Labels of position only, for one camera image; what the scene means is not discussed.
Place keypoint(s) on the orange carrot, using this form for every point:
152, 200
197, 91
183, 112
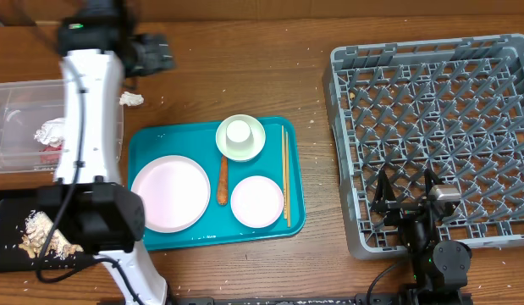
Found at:
223, 191

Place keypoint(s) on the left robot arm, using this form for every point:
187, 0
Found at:
87, 202

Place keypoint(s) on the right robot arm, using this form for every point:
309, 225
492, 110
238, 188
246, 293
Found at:
439, 267

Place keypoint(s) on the black waste bin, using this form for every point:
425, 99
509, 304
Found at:
15, 207

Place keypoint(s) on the wooden chopstick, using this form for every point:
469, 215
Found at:
284, 170
287, 176

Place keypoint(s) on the right wooden chopstick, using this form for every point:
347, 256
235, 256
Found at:
287, 176

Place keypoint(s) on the small white tissue piece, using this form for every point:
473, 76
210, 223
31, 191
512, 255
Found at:
130, 99

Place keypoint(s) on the left wooden chopstick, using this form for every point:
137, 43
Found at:
284, 170

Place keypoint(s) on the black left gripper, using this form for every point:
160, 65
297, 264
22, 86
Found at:
152, 53

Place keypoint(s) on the grey dishwasher rack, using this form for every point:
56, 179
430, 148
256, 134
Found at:
454, 106

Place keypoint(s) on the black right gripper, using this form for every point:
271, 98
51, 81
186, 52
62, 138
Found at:
384, 201

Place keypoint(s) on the large white plate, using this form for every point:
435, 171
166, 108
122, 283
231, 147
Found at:
175, 191

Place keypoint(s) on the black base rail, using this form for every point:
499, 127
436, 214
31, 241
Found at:
359, 299

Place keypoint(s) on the small white plate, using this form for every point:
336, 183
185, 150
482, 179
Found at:
257, 202

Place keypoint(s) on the rice and peanut scraps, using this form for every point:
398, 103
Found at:
37, 227

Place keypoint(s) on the white saucer bowl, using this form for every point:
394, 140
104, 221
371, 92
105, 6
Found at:
242, 152

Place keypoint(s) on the clear plastic bin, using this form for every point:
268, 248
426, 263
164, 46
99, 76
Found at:
24, 107

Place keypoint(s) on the teal plastic tray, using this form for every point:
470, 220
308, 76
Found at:
218, 225

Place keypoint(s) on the red foil snack wrapper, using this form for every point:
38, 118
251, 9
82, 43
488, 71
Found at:
50, 155

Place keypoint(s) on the small white cup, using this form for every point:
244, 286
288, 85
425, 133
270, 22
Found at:
238, 132

